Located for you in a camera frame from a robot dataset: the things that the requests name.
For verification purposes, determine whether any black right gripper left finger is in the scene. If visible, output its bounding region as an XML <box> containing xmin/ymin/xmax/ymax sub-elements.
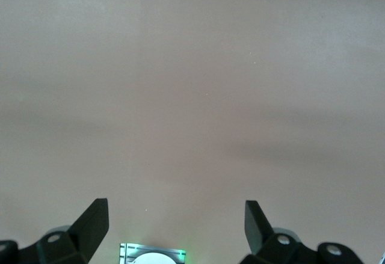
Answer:
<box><xmin>0</xmin><ymin>198</ymin><xmax>109</xmax><ymax>264</ymax></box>

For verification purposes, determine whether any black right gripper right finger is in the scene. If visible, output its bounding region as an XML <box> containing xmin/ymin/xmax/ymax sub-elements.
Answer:
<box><xmin>240</xmin><ymin>200</ymin><xmax>365</xmax><ymax>264</ymax></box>

